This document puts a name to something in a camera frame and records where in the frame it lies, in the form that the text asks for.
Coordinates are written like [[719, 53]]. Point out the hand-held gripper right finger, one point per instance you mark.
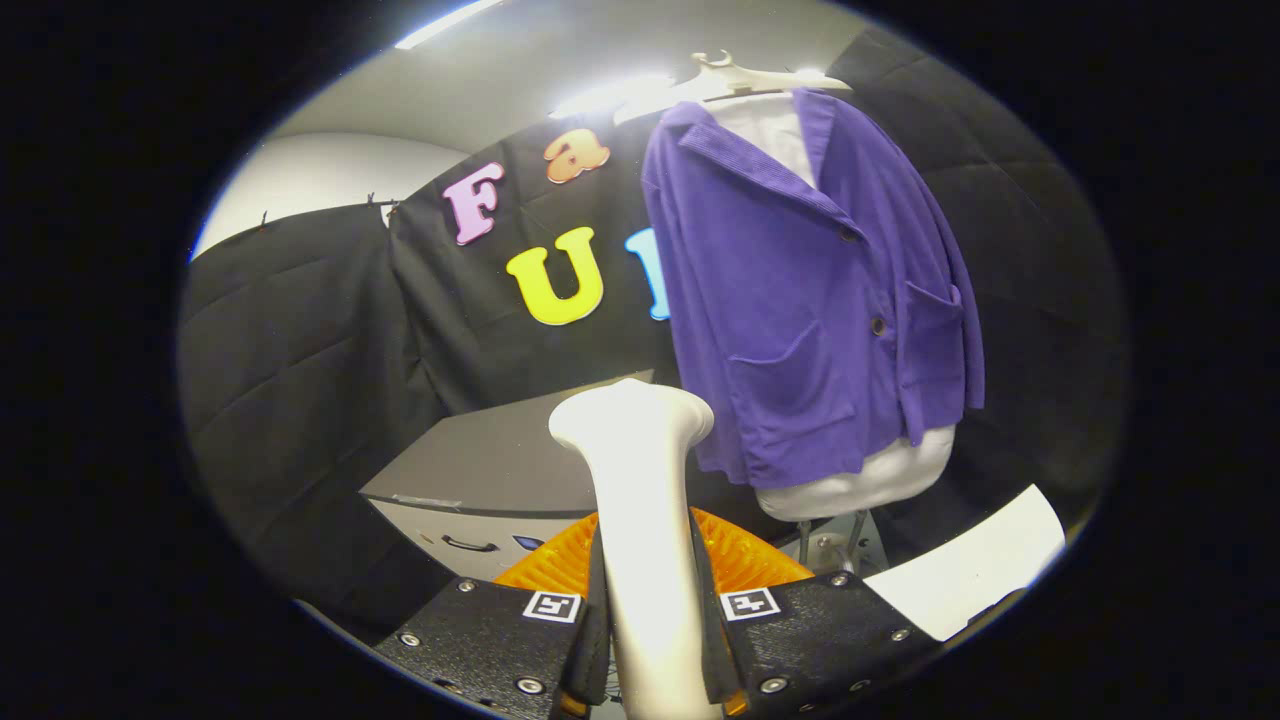
[[712, 650]]

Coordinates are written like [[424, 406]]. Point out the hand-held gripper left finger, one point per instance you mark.
[[597, 645]]

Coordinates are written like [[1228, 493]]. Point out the white garment steamer head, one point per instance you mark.
[[640, 500]]

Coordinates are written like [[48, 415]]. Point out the grey steamer stand base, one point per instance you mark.
[[830, 548]]

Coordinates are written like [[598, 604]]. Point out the white garment form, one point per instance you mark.
[[860, 480]]

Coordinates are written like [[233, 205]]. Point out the white plastic clothes hanger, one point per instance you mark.
[[735, 78]]

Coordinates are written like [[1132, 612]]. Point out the grey cabinet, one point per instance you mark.
[[480, 460]]

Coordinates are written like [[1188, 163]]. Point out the white flat board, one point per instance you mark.
[[970, 570]]

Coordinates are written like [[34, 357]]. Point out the black backdrop cloth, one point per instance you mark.
[[300, 350]]

